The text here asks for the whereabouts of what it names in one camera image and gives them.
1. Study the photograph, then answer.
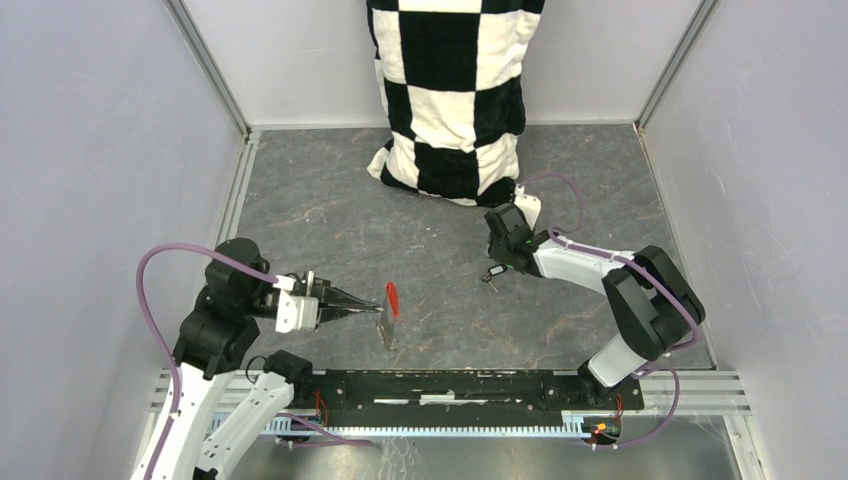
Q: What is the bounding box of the red key tag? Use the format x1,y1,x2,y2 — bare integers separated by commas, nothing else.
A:
386,282,400,321

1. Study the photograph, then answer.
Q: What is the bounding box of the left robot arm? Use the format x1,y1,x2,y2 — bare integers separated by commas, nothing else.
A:
132,238,385,479

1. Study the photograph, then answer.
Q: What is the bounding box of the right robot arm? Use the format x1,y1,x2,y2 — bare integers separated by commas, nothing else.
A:
484,203,706,408

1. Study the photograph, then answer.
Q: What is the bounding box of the black key tag with keys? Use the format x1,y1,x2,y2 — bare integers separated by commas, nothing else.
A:
480,264,509,293

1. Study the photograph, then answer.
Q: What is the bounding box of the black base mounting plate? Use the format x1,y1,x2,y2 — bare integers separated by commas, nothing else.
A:
282,370,646,429

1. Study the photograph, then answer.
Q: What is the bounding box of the black white checkered pillow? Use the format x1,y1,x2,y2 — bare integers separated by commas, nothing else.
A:
366,0,545,207

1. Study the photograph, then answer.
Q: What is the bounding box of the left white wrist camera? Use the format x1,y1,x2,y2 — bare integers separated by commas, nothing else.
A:
272,271,319,334

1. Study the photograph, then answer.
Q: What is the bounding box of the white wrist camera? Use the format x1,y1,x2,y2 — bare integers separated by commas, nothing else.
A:
513,185,542,229
272,271,319,334

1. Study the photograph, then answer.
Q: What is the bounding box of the white slotted cable duct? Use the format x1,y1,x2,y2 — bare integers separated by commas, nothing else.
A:
260,416,590,439

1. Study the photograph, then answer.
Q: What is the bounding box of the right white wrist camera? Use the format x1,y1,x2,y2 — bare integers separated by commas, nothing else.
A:
513,185,542,229

